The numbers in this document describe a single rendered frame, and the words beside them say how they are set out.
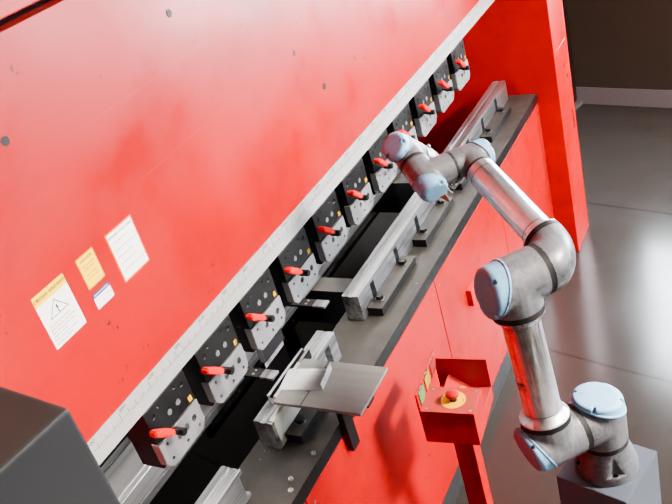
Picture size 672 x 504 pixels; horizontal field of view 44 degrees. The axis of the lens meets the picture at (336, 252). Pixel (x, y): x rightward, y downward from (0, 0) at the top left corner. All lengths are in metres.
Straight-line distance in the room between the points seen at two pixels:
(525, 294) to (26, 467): 1.20
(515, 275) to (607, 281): 2.40
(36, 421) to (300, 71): 1.63
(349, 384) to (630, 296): 2.08
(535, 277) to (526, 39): 2.25
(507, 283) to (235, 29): 0.88
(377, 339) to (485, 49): 1.83
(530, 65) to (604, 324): 1.21
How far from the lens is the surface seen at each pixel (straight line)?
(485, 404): 2.50
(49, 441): 0.80
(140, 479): 2.26
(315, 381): 2.26
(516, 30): 3.90
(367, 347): 2.53
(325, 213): 2.38
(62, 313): 1.63
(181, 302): 1.87
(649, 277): 4.15
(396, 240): 2.83
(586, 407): 2.01
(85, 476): 0.84
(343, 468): 2.36
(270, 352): 2.23
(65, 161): 1.62
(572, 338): 3.82
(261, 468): 2.27
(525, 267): 1.77
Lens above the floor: 2.38
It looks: 30 degrees down
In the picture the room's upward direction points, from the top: 17 degrees counter-clockwise
